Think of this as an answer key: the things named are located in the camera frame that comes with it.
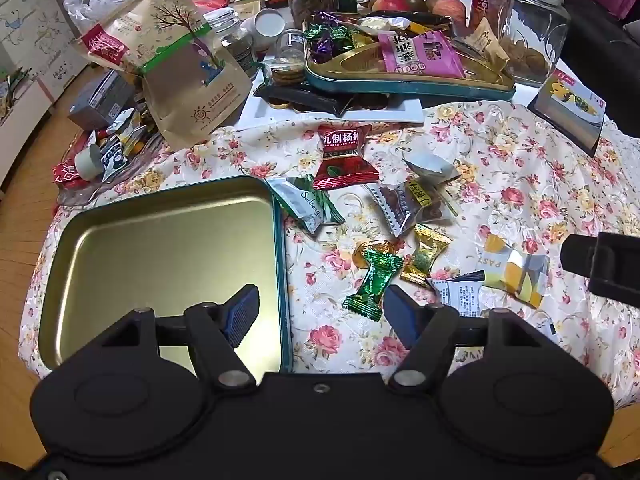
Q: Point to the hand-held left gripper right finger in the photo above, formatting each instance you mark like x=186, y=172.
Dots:
x=400, y=316

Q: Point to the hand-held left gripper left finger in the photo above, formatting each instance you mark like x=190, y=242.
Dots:
x=242, y=312

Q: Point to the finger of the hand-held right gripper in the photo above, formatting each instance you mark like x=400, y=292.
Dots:
x=615, y=265

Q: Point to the white navy snack packet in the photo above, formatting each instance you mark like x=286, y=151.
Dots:
x=460, y=292

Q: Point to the gold round candy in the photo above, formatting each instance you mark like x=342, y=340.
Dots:
x=365, y=252

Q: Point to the gold tin tray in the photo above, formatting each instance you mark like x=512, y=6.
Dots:
x=165, y=265

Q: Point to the silver white snack packet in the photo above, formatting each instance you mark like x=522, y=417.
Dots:
x=430, y=166

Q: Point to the red snack packet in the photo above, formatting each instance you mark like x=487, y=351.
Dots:
x=345, y=160

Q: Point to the gold green wrapped candy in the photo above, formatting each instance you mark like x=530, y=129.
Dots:
x=425, y=255

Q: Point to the yellow white snack packet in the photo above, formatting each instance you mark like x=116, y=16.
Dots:
x=517, y=272

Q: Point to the brown walnut snack packet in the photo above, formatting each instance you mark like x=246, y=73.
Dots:
x=407, y=205

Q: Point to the floral tablecloth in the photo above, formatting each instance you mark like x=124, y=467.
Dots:
x=525, y=195

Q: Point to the silver green snack packet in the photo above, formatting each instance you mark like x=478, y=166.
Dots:
x=310, y=205

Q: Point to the white green small packet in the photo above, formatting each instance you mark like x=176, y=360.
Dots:
x=114, y=160

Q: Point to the white board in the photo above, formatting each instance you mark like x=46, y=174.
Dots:
x=390, y=112

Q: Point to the white tape roll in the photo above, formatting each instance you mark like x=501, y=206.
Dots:
x=90, y=162

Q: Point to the black clip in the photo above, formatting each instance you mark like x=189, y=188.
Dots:
x=295, y=97

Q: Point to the teal gold snack tin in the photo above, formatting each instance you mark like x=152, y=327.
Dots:
x=400, y=87

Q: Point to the cookie packet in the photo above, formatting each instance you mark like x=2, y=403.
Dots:
x=285, y=71

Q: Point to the large glass jar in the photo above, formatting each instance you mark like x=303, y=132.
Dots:
x=537, y=30

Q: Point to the kraft paper bag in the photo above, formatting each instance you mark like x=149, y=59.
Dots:
x=180, y=70

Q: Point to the grey box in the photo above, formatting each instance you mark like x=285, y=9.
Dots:
x=100, y=100

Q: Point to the pink snack packet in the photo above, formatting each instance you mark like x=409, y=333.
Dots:
x=420, y=55

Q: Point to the small clear jar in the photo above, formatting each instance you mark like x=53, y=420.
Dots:
x=290, y=44

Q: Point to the small silver-lid glass jar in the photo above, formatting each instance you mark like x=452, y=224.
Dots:
x=232, y=40

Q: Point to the purple wrapped candy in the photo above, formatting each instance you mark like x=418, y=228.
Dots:
x=320, y=40

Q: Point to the green foil candy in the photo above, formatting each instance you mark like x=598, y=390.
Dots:
x=341, y=37

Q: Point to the white round lid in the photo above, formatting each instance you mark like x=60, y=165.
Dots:
x=269, y=27

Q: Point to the red apple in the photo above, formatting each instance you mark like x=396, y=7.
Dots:
x=450, y=6
x=390, y=4

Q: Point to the glass jar of nuts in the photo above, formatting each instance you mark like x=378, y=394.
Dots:
x=310, y=2

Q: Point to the white plastic bag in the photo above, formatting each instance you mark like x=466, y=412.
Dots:
x=95, y=2

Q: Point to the white cabinet with drawings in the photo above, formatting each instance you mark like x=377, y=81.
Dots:
x=30, y=35

